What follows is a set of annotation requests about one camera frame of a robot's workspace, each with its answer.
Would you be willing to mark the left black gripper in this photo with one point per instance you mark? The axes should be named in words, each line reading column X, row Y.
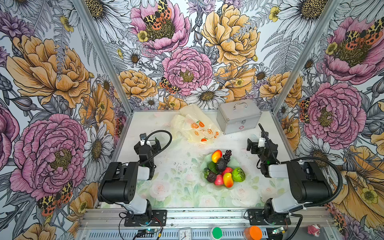
column 156, row 147

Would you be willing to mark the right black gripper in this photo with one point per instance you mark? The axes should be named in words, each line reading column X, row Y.
column 255, row 146

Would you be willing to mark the translucent plastic bag orange print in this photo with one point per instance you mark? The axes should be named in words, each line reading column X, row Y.
column 195, row 125

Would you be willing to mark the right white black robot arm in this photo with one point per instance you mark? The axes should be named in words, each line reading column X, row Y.
column 308, row 185

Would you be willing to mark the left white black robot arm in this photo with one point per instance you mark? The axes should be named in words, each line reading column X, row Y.
column 119, row 183

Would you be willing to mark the light green wavy plate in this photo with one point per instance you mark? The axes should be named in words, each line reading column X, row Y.
column 233, row 163

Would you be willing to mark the dark purple grape bunch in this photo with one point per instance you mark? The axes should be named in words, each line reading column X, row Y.
column 227, row 156

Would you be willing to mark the red yellow mango lower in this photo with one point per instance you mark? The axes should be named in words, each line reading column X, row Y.
column 228, row 180

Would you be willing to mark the red yellow mango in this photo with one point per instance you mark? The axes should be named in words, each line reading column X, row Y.
column 228, row 180
column 216, row 156

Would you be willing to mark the dark avocado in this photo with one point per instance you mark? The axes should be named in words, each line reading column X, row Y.
column 221, row 165

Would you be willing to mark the red yellow mango upper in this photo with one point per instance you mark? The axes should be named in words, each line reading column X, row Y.
column 216, row 156

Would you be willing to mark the silver metal first aid case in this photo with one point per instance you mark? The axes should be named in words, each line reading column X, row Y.
column 238, row 116

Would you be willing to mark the pink red peach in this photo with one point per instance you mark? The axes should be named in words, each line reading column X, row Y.
column 219, row 180

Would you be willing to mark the green leaf fruit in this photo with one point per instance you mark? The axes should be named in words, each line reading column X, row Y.
column 213, row 167

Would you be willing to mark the dark brown mangosteen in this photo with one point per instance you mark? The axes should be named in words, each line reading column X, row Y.
column 210, row 176

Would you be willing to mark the orange round button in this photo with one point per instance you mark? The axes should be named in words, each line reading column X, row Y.
column 253, row 233

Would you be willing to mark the pink small toy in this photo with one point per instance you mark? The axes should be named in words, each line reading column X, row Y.
column 314, row 230

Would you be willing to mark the small white clock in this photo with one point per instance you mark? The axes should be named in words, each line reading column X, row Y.
column 185, row 234

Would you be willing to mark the green round button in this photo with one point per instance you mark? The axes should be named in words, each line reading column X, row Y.
column 216, row 233

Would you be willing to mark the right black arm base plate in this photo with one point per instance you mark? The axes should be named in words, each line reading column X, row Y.
column 256, row 218

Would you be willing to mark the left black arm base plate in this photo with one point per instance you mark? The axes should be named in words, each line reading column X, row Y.
column 154, row 218

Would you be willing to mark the aluminium front rail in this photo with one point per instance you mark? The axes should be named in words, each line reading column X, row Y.
column 202, row 218

